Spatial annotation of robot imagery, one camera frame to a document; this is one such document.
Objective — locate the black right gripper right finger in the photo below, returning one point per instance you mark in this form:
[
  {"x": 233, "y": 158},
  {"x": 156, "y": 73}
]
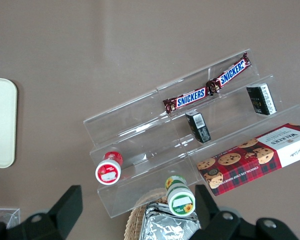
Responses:
[{"x": 215, "y": 220}]

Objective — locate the clear acrylic stepped stand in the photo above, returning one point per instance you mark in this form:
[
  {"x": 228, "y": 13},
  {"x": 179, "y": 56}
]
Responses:
[
  {"x": 130, "y": 130},
  {"x": 240, "y": 117}
]

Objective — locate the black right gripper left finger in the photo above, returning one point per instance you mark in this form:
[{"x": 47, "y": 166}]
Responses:
[{"x": 62, "y": 215}]

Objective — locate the red lidded yogurt cup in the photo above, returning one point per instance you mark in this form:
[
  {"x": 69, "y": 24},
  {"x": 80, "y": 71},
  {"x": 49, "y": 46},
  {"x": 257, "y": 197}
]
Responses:
[{"x": 108, "y": 170}]

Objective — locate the small black carton box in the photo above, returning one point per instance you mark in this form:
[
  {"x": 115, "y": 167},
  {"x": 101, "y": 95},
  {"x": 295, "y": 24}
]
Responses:
[
  {"x": 198, "y": 126},
  {"x": 261, "y": 98}
]

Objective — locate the silver foil container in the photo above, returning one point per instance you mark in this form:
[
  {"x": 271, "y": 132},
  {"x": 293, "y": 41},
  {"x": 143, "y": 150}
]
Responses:
[{"x": 165, "y": 225}]

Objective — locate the Walkers red tartan cookie box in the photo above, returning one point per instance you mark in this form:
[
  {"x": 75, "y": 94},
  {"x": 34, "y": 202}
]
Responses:
[{"x": 252, "y": 157}]

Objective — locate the beige plastic tray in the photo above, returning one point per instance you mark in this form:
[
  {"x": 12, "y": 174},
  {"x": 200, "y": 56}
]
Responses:
[{"x": 1, "y": 122}]

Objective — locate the clear acrylic bottle rack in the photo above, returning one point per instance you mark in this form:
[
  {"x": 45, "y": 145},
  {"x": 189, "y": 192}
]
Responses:
[{"x": 2, "y": 216}]

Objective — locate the Snickers chocolate bar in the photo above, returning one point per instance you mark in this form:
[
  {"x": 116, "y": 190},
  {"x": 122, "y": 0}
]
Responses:
[
  {"x": 231, "y": 72},
  {"x": 190, "y": 96}
]

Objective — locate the green lidded yogurt cup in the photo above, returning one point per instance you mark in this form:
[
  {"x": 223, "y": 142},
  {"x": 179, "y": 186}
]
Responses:
[{"x": 181, "y": 200}]

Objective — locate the light wicker basket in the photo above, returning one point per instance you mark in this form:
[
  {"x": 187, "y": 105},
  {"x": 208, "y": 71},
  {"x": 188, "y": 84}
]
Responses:
[{"x": 135, "y": 220}]

